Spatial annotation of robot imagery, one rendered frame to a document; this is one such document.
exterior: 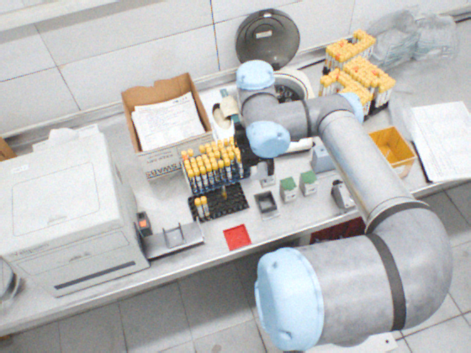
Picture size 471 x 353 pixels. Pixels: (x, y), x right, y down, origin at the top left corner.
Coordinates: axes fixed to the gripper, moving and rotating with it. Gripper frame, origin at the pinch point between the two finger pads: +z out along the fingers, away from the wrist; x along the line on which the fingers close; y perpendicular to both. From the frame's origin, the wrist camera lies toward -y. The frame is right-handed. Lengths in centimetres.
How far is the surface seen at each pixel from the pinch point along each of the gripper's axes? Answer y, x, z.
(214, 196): 14.1, -7.3, 16.9
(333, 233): -37, -14, 87
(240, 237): 10.6, 7.4, 18.8
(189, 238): 24.6, 5.1, 15.0
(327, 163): -21.5, -5.5, 13.7
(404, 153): -44.5, -0.7, 12.6
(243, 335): 16, 13, 107
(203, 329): 33, 5, 107
